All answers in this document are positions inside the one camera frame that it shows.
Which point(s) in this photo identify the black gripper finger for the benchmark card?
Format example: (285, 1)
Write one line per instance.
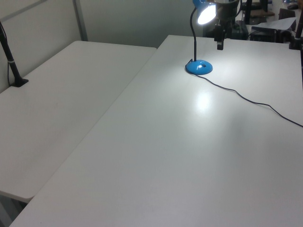
(222, 46)
(218, 46)

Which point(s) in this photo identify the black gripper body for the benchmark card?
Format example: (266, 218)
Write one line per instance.
(219, 33)

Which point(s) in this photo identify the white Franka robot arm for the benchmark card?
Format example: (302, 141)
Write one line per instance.
(227, 11)

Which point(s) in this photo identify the blue gooseneck desk lamp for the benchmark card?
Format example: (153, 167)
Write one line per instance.
(198, 67)

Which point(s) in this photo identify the white paper sheet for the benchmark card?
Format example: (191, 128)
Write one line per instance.
(279, 24)

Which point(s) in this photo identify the white side table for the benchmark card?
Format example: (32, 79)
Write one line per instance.
(59, 106)

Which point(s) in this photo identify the black vertical post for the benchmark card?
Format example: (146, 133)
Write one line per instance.
(248, 11)

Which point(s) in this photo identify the black camera stand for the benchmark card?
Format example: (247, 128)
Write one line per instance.
(294, 43)
(14, 71)

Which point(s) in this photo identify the grey metal partition post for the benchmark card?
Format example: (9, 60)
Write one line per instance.
(80, 21)

